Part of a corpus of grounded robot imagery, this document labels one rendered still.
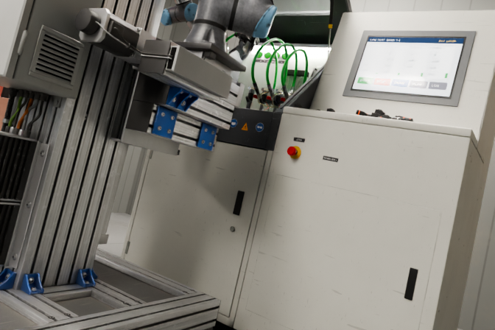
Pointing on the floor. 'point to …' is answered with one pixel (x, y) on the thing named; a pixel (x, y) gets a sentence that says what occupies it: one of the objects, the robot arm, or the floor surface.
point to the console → (371, 198)
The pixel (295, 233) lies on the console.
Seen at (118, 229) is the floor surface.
